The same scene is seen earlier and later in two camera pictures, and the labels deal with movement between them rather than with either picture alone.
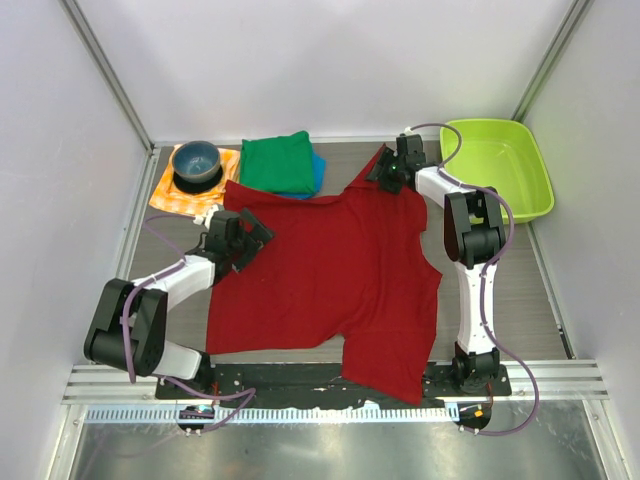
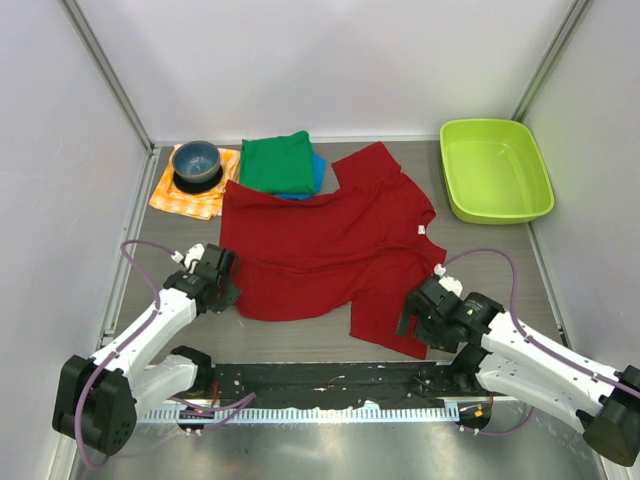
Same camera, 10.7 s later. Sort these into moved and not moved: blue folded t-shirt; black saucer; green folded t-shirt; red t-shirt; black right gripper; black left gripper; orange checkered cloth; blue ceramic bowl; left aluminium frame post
Moved: black right gripper; red t-shirt; black left gripper
Not moved: blue folded t-shirt; black saucer; green folded t-shirt; orange checkered cloth; blue ceramic bowl; left aluminium frame post
